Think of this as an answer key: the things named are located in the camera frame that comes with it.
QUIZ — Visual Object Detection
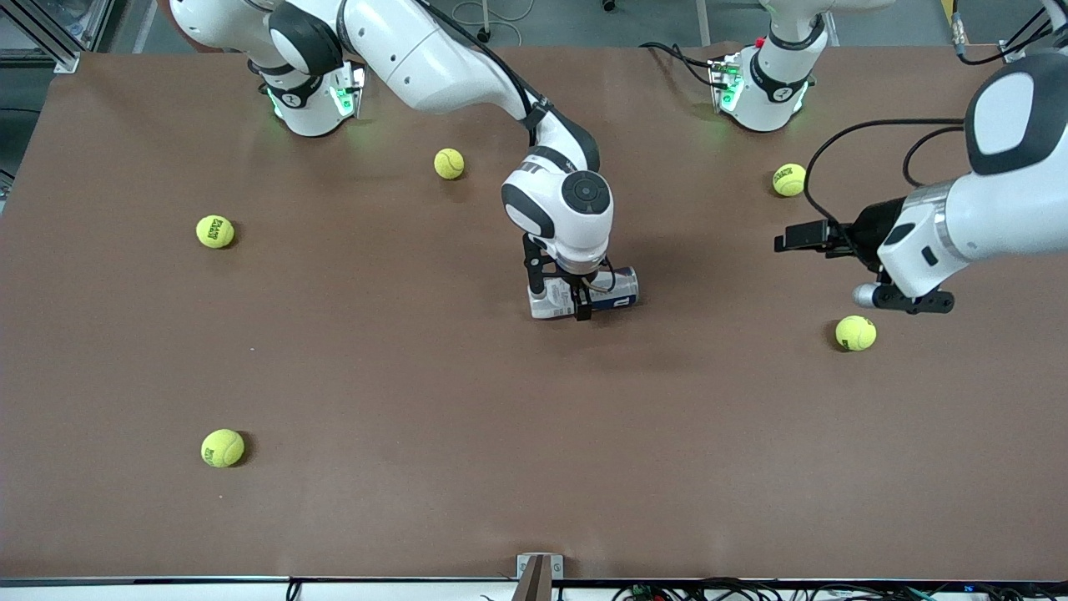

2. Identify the clear plastic tennis can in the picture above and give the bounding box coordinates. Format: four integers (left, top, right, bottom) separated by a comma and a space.
528, 267, 639, 321

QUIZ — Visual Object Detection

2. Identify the aluminium frame post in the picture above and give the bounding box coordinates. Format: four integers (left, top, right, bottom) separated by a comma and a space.
0, 0, 113, 74
1000, 0, 1068, 64

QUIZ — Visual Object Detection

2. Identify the black left base cable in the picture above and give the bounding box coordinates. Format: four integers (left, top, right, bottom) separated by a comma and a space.
641, 40, 735, 91

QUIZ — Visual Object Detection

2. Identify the white floor cable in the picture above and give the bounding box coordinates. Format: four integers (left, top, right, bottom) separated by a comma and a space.
451, 0, 535, 24

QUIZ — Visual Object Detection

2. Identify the grey metal bracket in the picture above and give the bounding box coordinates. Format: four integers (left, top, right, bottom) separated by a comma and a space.
516, 553, 564, 580

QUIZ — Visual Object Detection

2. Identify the brown camera post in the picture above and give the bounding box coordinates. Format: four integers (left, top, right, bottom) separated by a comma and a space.
511, 555, 553, 601

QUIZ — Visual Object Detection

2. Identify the black cable bundle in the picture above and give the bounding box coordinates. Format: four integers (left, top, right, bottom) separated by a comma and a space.
613, 576, 1068, 601

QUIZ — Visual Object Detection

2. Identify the white table edge rail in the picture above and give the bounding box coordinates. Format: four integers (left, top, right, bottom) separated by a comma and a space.
0, 576, 1068, 601

